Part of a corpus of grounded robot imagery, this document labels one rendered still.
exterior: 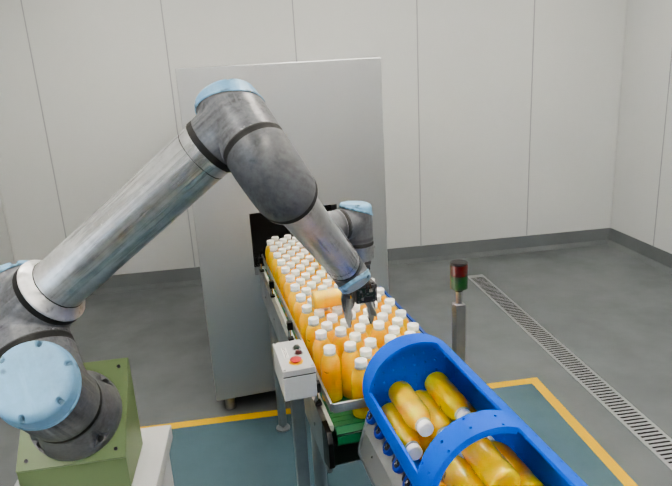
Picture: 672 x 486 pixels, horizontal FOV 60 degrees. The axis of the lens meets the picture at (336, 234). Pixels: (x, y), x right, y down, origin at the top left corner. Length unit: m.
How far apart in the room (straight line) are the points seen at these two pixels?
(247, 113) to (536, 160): 5.44
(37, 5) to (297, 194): 5.04
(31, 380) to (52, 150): 4.81
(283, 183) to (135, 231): 0.31
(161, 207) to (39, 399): 0.40
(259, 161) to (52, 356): 0.53
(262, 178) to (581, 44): 5.63
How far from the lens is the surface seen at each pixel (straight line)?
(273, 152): 0.97
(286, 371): 1.76
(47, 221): 6.07
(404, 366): 1.68
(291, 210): 1.00
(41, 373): 1.20
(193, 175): 1.06
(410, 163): 5.85
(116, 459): 1.40
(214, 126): 1.03
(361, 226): 1.59
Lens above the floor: 1.94
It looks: 16 degrees down
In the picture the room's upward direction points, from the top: 3 degrees counter-clockwise
